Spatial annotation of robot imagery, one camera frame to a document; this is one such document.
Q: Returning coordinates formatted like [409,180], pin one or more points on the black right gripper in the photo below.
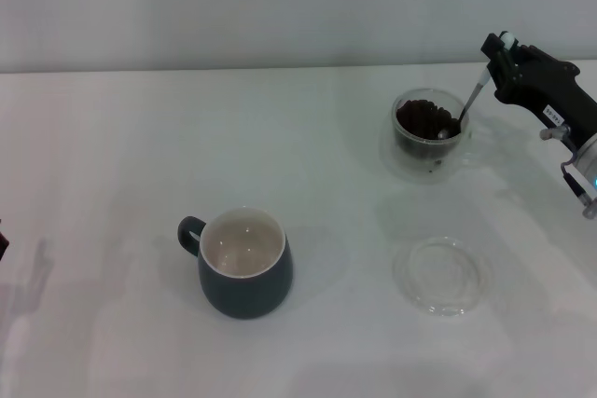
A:
[545,86]

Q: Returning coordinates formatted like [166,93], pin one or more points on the dark grey mug white inside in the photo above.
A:
[252,291]

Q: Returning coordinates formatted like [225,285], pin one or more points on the clear glass saucer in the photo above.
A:
[443,277]

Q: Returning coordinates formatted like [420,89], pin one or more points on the clear double-wall glass cup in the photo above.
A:
[389,155]

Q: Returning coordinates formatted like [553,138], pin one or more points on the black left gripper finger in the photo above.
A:
[3,242]

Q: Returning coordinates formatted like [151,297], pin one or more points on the coffee beans in glass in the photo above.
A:
[420,118]

